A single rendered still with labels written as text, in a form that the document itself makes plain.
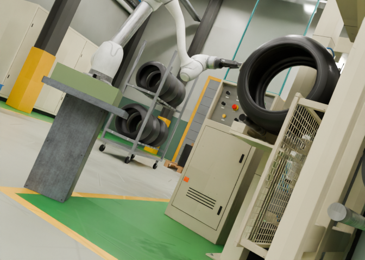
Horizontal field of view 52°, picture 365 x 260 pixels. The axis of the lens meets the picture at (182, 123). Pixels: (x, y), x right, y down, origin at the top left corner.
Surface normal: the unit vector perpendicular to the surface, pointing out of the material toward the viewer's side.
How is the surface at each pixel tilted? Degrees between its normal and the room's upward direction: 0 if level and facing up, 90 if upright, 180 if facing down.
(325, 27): 90
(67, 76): 90
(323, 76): 87
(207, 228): 90
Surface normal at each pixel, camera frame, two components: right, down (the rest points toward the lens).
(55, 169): 0.11, -0.02
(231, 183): -0.52, -0.28
